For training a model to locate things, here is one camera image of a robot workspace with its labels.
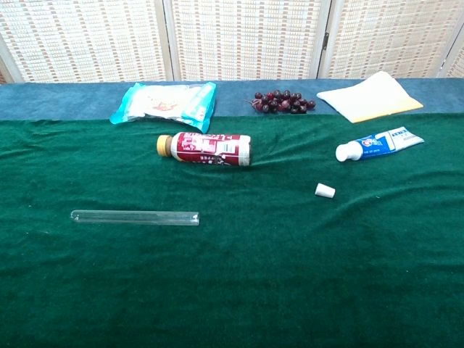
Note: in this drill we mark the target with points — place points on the small white cap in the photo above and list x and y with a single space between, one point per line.
323 190

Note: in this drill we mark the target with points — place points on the clear glass test tube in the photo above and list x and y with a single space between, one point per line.
134 217

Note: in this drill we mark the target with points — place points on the blue white toothpaste tube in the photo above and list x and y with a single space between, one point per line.
380 143

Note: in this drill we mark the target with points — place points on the red label drink bottle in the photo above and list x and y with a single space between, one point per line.
206 148

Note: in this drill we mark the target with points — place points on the dark red grape bunch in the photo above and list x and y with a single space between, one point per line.
282 103

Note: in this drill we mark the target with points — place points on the green velvet cloth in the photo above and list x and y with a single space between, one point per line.
253 272

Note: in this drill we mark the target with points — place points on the teal white snack bag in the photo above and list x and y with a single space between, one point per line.
159 103

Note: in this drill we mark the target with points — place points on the woven bamboo folding screen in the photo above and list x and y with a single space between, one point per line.
246 36

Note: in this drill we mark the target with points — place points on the white yellow folded cloth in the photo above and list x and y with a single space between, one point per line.
369 98

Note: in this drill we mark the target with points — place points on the blue table cover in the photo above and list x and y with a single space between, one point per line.
54 99

